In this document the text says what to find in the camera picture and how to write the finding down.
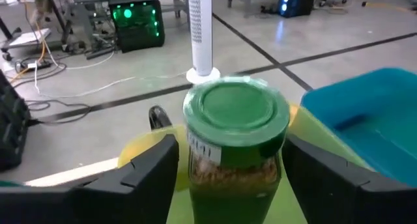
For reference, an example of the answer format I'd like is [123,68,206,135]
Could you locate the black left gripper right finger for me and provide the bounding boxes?
[281,134,417,224]

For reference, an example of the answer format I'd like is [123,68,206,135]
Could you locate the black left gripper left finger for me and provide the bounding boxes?
[0,135,180,224]

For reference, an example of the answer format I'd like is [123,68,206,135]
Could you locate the green-lid glass spice jar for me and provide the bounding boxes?
[182,76,291,224]

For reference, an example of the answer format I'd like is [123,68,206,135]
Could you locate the yellow-green plastic bin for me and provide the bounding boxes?
[117,102,375,224]

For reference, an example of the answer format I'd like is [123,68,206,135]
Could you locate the blue plastic bin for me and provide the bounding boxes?
[300,66,417,188]

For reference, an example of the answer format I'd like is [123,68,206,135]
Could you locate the dark green cloth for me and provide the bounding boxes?
[0,180,25,188]

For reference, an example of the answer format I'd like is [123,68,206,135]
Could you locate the floor power strip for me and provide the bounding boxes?
[19,60,53,72]

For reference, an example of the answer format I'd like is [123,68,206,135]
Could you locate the computer case with green lights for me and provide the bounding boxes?
[109,0,165,54]

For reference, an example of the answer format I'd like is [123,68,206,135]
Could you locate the computer case with blue lights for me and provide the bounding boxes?
[277,0,317,18]

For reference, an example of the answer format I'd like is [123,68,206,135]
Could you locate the black floor cables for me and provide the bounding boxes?
[24,98,94,126]

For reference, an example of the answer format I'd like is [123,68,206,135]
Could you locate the white floor cable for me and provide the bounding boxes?
[34,49,193,100]

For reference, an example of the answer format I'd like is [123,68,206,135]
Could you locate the yellow floor cable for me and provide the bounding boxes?
[9,0,50,85]

